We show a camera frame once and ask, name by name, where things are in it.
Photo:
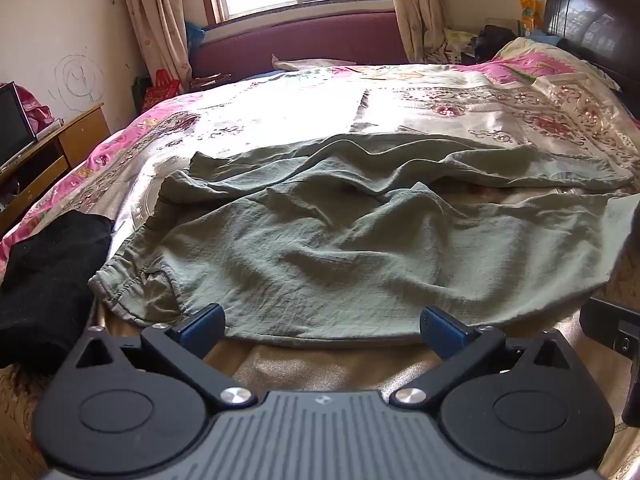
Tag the pink cloth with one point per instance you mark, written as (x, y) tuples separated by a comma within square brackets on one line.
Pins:
[(37, 110)]

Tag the wooden television cabinet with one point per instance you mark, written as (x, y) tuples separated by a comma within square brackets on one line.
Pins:
[(75, 140)]

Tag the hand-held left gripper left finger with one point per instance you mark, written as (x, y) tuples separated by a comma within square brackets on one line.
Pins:
[(202, 331)]

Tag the blue plastic bag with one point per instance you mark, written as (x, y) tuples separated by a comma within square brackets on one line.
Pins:
[(194, 36)]

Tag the green pants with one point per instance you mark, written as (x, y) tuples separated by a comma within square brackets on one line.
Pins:
[(325, 250)]

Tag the black cloth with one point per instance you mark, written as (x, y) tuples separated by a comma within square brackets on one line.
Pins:
[(45, 280)]

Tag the pile of clothes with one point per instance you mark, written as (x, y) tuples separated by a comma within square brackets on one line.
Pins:
[(480, 42)]

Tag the orange snack packet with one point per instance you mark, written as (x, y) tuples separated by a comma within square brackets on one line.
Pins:
[(530, 15)]

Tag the black television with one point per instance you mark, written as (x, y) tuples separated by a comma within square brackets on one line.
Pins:
[(15, 125)]

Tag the dark wooden headboard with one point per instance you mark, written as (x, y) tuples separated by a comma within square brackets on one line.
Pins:
[(590, 20)]

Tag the floral satin bedspread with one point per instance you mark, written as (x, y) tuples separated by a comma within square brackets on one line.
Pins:
[(450, 100)]

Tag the red gift bag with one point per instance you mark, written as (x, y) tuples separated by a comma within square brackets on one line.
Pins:
[(161, 91)]

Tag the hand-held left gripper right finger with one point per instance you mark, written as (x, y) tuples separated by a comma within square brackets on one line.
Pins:
[(440, 331)]

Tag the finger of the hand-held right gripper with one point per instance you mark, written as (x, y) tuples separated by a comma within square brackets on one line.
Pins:
[(607, 327)]

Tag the beige cushion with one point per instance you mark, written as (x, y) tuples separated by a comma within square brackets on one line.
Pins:
[(310, 63)]

